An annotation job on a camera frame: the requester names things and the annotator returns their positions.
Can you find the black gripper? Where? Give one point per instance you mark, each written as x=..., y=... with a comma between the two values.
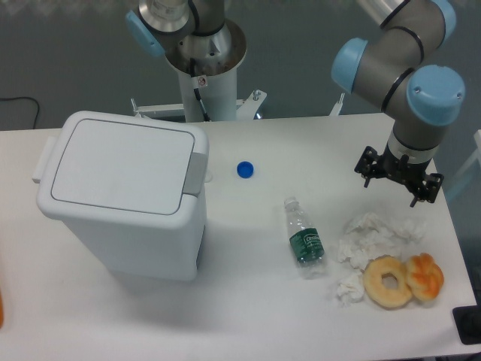
x=424, y=187

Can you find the white plastic trash can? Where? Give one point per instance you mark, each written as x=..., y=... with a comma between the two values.
x=131, y=189

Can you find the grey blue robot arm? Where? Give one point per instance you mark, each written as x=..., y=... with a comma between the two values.
x=423, y=100

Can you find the large crumpled white tissue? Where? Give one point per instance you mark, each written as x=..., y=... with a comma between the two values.
x=370, y=236

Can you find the orange glazed bread roll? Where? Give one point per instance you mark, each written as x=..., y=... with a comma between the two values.
x=424, y=277

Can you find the clear bottle green label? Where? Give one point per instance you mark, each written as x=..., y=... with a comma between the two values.
x=304, y=240

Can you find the small crumpled white tissue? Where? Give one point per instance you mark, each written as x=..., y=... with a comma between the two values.
x=350, y=290

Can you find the blue bottle cap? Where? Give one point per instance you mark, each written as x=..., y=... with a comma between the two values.
x=245, y=169

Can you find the black device at edge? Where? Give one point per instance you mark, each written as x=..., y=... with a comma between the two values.
x=467, y=321

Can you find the orange object at edge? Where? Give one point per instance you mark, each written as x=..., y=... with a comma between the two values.
x=2, y=312

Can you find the white frame at right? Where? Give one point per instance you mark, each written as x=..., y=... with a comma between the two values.
x=466, y=173

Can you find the plain ring donut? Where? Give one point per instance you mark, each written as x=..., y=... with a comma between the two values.
x=385, y=282

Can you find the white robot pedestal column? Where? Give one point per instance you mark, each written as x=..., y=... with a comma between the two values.
x=207, y=65

